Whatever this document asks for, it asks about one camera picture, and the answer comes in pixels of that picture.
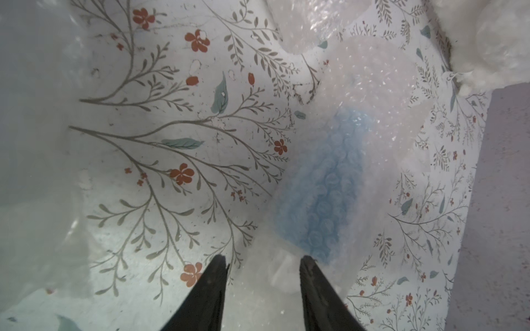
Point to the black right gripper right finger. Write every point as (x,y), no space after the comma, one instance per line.
(323,309)

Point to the blue vase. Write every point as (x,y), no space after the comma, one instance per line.
(312,209)

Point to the loose bubble wrap sheet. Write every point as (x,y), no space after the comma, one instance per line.
(44,68)

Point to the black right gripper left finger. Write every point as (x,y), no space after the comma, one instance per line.
(202,310)

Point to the white plush dog pink shirt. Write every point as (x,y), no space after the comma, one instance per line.
(489,42)

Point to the bubble wrap around vase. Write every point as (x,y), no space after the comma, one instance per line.
(366,74)

